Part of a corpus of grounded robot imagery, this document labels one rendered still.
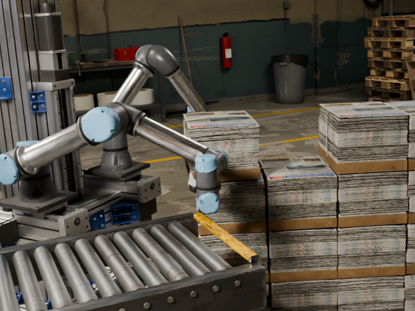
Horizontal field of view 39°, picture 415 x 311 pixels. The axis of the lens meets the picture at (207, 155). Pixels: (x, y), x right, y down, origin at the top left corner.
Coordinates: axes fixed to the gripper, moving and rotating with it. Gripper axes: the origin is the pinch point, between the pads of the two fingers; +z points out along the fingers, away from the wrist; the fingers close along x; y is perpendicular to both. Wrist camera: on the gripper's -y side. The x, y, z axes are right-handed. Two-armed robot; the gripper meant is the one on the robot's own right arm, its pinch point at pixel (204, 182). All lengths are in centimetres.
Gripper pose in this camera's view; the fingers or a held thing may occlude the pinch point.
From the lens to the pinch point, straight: 231.1
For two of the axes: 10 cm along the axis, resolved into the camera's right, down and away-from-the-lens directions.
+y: -0.5, -9.7, -2.4
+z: -0.6, -2.3, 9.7
